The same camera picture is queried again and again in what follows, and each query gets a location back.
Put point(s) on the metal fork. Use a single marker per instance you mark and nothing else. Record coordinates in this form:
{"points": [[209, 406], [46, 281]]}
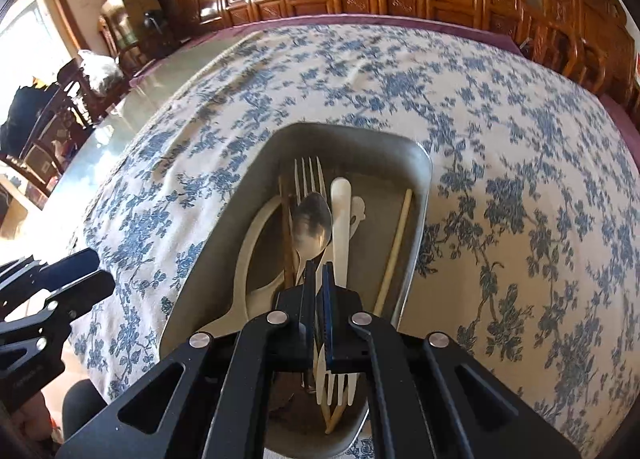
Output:
{"points": [[310, 179]]}

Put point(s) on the metal spoon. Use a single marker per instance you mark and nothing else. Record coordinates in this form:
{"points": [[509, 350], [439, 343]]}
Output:
{"points": [[311, 226]]}

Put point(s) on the cream plastic serving spoon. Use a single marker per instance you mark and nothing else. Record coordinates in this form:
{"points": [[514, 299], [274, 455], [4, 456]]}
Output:
{"points": [[242, 269]]}

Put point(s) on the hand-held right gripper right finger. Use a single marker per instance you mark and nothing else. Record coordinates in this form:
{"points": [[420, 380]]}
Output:
{"points": [[327, 309]]}

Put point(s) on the person's leg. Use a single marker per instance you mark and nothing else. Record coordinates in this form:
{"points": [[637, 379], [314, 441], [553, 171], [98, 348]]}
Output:
{"points": [[82, 409]]}

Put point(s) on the dark wooden display cabinet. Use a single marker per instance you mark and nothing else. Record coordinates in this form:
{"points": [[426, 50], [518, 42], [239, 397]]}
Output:
{"points": [[150, 34]]}

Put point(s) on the cream chopstick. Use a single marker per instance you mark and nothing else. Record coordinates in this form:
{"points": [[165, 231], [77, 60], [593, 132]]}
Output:
{"points": [[397, 239]]}

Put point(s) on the white plastic bag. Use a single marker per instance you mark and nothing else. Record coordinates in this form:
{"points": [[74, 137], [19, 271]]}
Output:
{"points": [[100, 70]]}

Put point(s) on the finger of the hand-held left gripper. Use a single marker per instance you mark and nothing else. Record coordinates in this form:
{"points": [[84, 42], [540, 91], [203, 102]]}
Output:
{"points": [[70, 265], [85, 291]]}

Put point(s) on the blue floral tablecloth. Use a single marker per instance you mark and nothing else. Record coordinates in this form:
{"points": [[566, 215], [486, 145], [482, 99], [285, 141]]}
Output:
{"points": [[500, 139]]}

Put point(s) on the brown wooden chopstick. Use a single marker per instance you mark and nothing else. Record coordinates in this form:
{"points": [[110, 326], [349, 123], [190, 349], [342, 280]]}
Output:
{"points": [[286, 229]]}

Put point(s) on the metal tray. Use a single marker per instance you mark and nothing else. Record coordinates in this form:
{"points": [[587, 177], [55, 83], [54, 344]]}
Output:
{"points": [[385, 159]]}

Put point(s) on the black bag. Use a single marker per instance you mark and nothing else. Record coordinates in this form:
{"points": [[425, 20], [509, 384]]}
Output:
{"points": [[20, 114]]}

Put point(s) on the wooden armchair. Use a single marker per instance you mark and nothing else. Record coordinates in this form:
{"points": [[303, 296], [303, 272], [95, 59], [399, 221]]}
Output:
{"points": [[565, 49]]}

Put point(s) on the cream plastic fork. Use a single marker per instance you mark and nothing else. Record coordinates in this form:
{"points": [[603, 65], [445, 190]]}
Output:
{"points": [[342, 386]]}

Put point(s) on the dark wooden dining chair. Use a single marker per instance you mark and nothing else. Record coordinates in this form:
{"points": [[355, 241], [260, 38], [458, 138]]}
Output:
{"points": [[55, 129]]}

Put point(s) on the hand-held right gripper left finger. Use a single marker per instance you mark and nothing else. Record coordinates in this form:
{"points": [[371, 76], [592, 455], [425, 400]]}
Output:
{"points": [[310, 299]]}

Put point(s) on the carved wooden headboard panel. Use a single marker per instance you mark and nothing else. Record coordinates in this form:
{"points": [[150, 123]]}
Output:
{"points": [[590, 4]]}

